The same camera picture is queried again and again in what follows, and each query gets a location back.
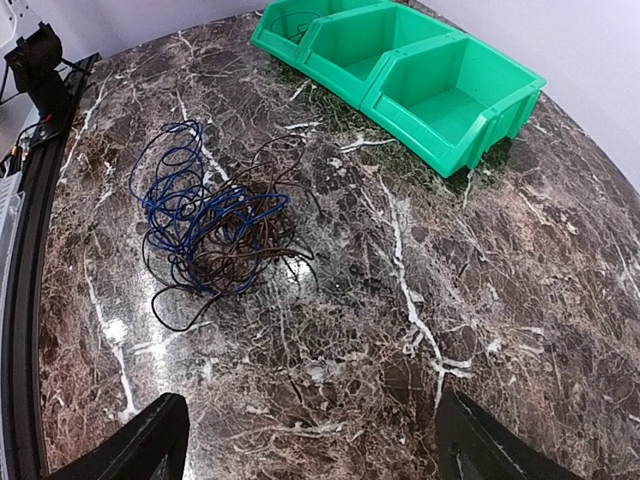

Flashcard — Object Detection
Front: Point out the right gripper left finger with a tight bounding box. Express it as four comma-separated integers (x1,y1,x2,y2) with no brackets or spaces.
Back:
50,393,190,479

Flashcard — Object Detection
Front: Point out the left green plastic bin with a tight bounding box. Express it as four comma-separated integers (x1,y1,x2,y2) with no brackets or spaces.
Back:
251,0,380,67

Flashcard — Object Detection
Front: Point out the dark blue cable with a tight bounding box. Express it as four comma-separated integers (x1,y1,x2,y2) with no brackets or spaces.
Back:
128,119,292,296

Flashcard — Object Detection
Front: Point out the right green plastic bin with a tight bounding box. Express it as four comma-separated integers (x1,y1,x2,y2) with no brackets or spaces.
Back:
361,34,546,178

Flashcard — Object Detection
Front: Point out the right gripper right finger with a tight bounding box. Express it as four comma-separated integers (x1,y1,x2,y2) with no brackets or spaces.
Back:
435,390,578,479

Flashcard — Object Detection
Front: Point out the black front rail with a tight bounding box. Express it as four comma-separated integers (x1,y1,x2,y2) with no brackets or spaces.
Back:
1,54,100,479

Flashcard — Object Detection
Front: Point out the white slotted cable duct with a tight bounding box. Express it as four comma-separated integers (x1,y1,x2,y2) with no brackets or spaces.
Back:
0,172,23,307

